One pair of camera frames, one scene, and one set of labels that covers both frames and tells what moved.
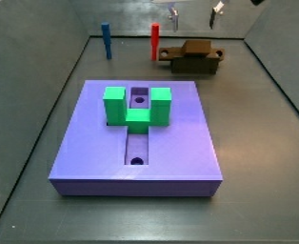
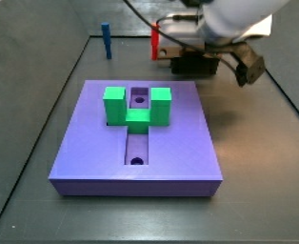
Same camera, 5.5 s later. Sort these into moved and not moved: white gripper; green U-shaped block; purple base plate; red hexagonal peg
Moved: white gripper
Not moved: green U-shaped block; red hexagonal peg; purple base plate
